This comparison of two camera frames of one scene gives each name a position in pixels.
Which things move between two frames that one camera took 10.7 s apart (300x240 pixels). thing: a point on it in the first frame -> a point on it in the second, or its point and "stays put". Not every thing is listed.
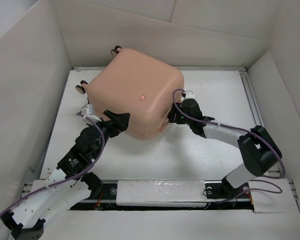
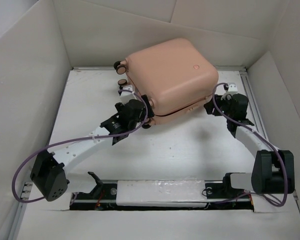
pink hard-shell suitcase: [135, 83] -> [175, 74]
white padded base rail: [161, 193] stays put
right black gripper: [171, 115] -> [209, 107]
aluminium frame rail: [272, 170] stays put
